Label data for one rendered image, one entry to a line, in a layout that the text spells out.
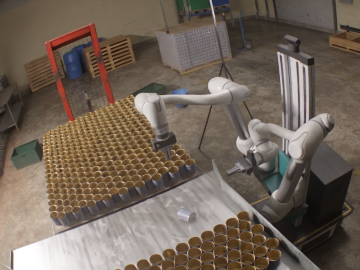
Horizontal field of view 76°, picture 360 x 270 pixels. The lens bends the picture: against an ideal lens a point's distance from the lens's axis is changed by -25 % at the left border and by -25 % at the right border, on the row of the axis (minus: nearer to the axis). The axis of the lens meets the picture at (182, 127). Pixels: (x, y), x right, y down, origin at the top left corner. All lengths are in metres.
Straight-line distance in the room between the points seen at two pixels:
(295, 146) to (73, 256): 1.34
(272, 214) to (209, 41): 5.66
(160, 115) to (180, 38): 5.12
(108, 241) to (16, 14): 9.57
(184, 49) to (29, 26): 6.09
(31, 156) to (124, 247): 3.88
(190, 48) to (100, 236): 5.57
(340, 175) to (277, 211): 0.70
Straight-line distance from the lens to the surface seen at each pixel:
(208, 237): 1.50
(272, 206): 1.74
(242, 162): 1.82
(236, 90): 1.81
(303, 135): 1.31
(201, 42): 6.84
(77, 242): 1.76
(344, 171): 2.26
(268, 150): 1.86
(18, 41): 10.55
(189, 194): 1.78
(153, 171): 1.96
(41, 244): 1.90
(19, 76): 10.72
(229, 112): 2.07
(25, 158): 5.30
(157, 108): 1.52
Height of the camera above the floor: 2.28
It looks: 30 degrees down
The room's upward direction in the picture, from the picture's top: 13 degrees counter-clockwise
